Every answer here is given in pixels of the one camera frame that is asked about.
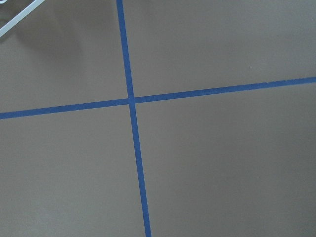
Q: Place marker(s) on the blue tape strip lengthwise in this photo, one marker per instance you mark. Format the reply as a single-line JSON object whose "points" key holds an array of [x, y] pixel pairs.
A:
{"points": [[133, 118]]}

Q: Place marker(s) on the blue tape strip crosswise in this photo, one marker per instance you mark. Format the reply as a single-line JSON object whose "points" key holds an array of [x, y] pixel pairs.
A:
{"points": [[153, 98]]}

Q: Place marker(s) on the white wire cup rack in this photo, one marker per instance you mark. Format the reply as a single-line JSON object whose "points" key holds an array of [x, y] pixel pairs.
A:
{"points": [[13, 11]]}

